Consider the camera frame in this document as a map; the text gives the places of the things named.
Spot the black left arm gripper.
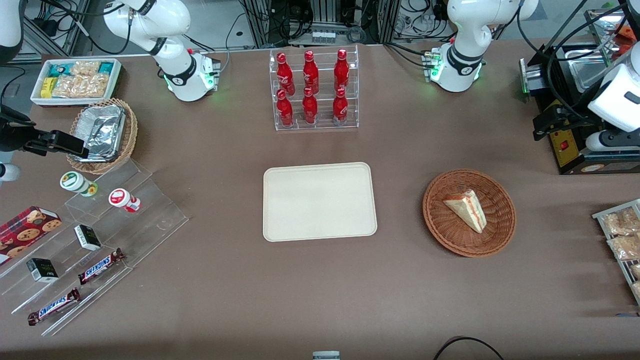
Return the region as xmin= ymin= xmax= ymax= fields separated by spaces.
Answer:
xmin=532 ymin=102 xmax=597 ymax=142

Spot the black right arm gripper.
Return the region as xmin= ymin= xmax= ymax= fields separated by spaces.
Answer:
xmin=0 ymin=104 xmax=90 ymax=160

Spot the triangular sandwich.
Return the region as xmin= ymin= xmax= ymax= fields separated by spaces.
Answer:
xmin=443 ymin=189 xmax=487 ymax=235

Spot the tan wicker basket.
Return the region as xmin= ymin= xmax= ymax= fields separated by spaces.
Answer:
xmin=66 ymin=97 xmax=139 ymax=175

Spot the brown round wicker basket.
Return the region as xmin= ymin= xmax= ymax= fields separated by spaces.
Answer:
xmin=422 ymin=169 xmax=517 ymax=259

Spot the beige plastic tray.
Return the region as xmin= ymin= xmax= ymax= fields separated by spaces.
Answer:
xmin=263 ymin=162 xmax=378 ymax=243

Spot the black food warmer machine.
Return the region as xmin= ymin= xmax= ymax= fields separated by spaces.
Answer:
xmin=519 ymin=7 xmax=640 ymax=176

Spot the silver foil container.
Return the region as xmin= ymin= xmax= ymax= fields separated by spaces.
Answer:
xmin=70 ymin=104 xmax=127 ymax=163

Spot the green label yogurt bottle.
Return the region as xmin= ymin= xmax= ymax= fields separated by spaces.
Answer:
xmin=59 ymin=171 xmax=99 ymax=198

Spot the white rectangular snack bin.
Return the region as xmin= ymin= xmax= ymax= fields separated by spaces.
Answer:
xmin=29 ymin=58 xmax=123 ymax=108

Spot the clear rice cracker bag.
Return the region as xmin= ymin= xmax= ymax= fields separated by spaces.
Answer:
xmin=69 ymin=60 xmax=102 ymax=78
xmin=51 ymin=74 xmax=110 ymax=99

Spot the stainless steel pan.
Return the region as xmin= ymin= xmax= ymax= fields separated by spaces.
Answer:
xmin=564 ymin=47 xmax=623 ymax=93

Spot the red label yogurt bottle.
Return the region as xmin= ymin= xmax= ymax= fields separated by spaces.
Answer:
xmin=108 ymin=188 xmax=142 ymax=214

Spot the small black box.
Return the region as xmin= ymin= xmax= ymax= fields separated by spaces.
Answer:
xmin=25 ymin=257 xmax=60 ymax=284
xmin=73 ymin=224 xmax=103 ymax=252

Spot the red cookie box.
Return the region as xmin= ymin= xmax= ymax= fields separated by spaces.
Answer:
xmin=0 ymin=205 xmax=63 ymax=266

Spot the clear acrylic step display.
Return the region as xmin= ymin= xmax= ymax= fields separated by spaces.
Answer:
xmin=0 ymin=158 xmax=190 ymax=337

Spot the snickers bar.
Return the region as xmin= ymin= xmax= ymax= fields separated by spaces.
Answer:
xmin=27 ymin=287 xmax=82 ymax=327
xmin=77 ymin=248 xmax=126 ymax=286

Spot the red sausage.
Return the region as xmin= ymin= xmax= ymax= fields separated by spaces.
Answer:
xmin=619 ymin=22 xmax=640 ymax=57

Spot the red cola bottle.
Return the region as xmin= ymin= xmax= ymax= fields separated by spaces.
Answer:
xmin=302 ymin=87 xmax=319 ymax=125
xmin=333 ymin=48 xmax=351 ymax=92
xmin=302 ymin=50 xmax=320 ymax=95
xmin=276 ymin=52 xmax=296 ymax=96
xmin=276 ymin=89 xmax=295 ymax=128
xmin=332 ymin=87 xmax=349 ymax=126

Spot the clear acrylic bottle rack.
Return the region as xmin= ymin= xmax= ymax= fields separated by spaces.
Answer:
xmin=269 ymin=44 xmax=360 ymax=132

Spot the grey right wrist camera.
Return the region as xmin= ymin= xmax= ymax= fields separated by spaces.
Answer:
xmin=0 ymin=162 xmax=22 ymax=183

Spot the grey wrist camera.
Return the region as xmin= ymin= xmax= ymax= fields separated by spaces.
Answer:
xmin=0 ymin=162 xmax=22 ymax=183
xmin=585 ymin=129 xmax=640 ymax=153

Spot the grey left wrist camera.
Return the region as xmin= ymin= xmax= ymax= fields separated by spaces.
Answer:
xmin=585 ymin=129 xmax=640 ymax=153

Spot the grey wire rack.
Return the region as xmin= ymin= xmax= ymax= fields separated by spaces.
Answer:
xmin=592 ymin=198 xmax=640 ymax=307

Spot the black looped floor cable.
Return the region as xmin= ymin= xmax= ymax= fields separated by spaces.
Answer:
xmin=432 ymin=336 xmax=506 ymax=360

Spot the aluminium frame rack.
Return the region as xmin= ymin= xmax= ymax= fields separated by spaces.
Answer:
xmin=239 ymin=0 xmax=402 ymax=49

